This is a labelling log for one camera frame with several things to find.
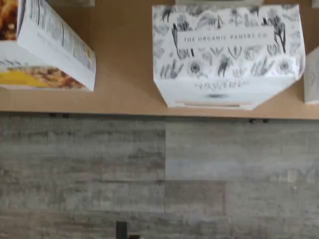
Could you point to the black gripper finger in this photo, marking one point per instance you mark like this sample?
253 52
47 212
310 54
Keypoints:
121 229
134 237

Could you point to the white floral box yellow strip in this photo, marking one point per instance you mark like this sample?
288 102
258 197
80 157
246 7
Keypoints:
224 62

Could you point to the wooden shelf board with boxes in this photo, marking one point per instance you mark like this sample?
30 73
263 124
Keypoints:
122 62

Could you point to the purely elizabeth yellow granola box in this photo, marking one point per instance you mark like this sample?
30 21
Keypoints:
49 49

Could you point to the white floral box pink strip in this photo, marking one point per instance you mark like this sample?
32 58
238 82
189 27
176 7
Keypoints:
312 79

